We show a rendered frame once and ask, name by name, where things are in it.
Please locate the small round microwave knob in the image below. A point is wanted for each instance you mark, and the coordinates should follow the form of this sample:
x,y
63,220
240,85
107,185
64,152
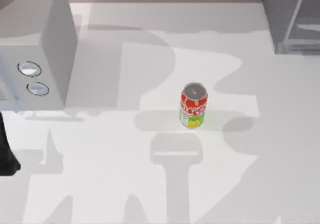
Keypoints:
x,y
38,88

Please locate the pale microwave oven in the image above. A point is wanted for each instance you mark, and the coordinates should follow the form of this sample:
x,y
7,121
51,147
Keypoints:
x,y
47,47

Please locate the red and green can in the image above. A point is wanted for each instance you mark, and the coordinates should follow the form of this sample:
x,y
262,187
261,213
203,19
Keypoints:
x,y
194,106

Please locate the grey cabinet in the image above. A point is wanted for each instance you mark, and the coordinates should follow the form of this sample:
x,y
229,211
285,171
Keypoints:
x,y
287,17

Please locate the large round microwave knob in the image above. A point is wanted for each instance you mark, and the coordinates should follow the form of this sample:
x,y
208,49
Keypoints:
x,y
29,69

